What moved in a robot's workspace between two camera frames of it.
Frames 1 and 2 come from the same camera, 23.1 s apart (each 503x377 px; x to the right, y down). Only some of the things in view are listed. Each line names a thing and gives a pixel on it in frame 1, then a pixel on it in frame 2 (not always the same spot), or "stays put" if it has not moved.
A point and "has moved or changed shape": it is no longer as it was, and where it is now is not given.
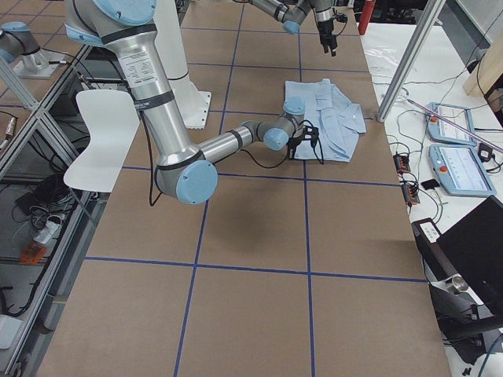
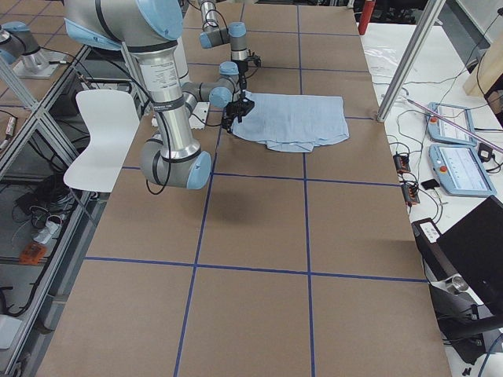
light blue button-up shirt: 339,121 has moved or changed shape
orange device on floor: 31,254 stays put
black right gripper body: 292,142 → 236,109
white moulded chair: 112,119 stays put
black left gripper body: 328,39 → 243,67
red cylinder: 366,13 stays put
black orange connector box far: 402,162 stays put
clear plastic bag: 382,60 stays put
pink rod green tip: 456,125 stays put
